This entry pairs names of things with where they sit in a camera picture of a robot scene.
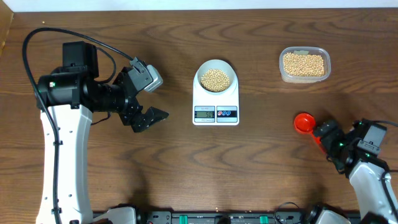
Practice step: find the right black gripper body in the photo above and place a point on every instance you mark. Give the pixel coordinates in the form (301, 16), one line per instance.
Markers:
(334, 141)

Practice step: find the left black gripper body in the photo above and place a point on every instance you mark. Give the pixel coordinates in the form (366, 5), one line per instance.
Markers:
(128, 112)

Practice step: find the red measuring scoop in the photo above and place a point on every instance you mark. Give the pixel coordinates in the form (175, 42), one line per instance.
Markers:
(304, 123)

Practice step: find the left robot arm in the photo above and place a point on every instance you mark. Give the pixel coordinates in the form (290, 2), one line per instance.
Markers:
(68, 98)

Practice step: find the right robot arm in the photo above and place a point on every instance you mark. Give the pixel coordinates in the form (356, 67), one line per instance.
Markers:
(355, 155)

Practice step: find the white digital kitchen scale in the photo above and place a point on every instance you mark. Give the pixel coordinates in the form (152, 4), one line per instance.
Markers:
(214, 109)

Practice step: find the soybeans in bowl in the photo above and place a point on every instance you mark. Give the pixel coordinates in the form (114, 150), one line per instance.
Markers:
(215, 80)

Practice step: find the pale blue-grey bowl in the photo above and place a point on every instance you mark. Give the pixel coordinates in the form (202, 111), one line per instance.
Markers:
(216, 64)

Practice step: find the soybeans in container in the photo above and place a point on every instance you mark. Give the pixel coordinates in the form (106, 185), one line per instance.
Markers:
(303, 65)

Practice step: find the clear plastic container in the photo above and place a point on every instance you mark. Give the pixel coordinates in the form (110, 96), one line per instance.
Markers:
(305, 51)

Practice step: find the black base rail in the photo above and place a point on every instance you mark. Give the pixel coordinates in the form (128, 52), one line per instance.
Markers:
(224, 217)

